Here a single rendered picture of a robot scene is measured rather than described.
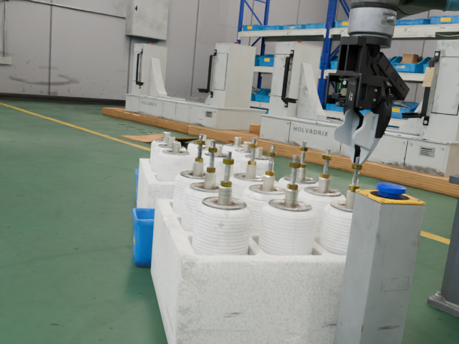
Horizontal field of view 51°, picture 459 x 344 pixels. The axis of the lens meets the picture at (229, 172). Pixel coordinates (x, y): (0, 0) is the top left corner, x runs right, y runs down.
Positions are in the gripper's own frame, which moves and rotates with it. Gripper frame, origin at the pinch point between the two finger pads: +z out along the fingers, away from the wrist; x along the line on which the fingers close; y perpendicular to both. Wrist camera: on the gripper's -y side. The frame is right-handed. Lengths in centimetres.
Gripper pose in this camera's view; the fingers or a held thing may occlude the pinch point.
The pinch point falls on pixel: (360, 155)
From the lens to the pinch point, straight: 88.2
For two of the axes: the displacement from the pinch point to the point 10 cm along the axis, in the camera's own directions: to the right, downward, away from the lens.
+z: -0.9, 9.8, 1.7
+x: 5.8, 1.9, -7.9
